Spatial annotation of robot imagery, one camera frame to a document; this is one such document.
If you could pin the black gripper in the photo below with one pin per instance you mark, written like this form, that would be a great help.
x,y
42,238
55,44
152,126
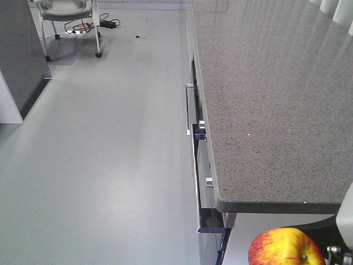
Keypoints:
x,y
326,235

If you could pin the red yellow apple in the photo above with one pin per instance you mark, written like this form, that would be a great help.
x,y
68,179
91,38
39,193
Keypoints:
x,y
284,245

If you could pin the silver round lower knob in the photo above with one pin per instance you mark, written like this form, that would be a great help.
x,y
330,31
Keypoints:
x,y
209,182

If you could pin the grey speckled kitchen counter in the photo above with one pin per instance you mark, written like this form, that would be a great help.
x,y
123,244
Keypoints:
x,y
275,84

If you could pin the white power strip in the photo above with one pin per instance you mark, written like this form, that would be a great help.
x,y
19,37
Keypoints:
x,y
77,33

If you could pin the dark grey cabinet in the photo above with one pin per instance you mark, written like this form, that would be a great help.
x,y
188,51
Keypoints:
x,y
24,70

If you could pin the white wheeled chair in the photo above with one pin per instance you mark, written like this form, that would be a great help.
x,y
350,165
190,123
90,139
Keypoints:
x,y
65,11

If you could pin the silver cabinet door handle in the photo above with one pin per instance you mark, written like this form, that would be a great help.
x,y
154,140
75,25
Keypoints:
x,y
187,87

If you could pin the black power adapter with cables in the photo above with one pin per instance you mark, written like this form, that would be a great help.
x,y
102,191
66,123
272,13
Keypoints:
x,y
86,27

